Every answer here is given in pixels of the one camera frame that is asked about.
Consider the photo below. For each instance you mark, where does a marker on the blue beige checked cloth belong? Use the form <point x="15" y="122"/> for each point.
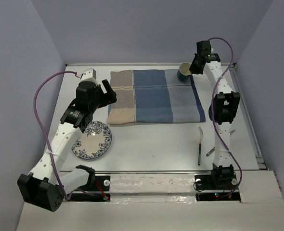
<point x="154" y="96"/>

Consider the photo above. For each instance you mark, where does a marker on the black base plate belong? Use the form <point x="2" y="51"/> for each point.
<point x="207" y="191"/>
<point x="98" y="192"/>

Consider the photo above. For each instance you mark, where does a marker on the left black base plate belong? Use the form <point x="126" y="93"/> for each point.
<point x="98" y="192"/>

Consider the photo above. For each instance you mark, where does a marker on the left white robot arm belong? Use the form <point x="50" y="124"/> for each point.
<point x="42" y="186"/>

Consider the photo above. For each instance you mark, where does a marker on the blue floral ceramic plate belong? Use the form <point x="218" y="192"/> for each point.
<point x="94" y="142"/>

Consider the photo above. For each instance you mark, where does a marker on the green white ceramic mug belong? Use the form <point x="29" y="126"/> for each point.
<point x="183" y="72"/>

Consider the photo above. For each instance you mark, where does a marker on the silver table knife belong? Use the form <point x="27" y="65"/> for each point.
<point x="213" y="149"/>

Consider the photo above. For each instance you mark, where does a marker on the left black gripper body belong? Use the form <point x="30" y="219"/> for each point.
<point x="95" y="104"/>

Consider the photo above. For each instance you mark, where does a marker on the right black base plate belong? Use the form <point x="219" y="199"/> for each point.
<point x="207" y="191"/>

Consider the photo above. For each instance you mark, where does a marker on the silver fork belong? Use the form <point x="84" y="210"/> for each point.
<point x="200" y="146"/>

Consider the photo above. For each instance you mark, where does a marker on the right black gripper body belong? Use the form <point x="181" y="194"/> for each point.
<point x="194" y="67"/>

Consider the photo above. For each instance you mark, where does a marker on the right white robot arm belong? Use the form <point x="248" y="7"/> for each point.
<point x="222" y="112"/>

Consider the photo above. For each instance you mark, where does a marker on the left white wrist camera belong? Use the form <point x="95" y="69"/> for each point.
<point x="89" y="75"/>

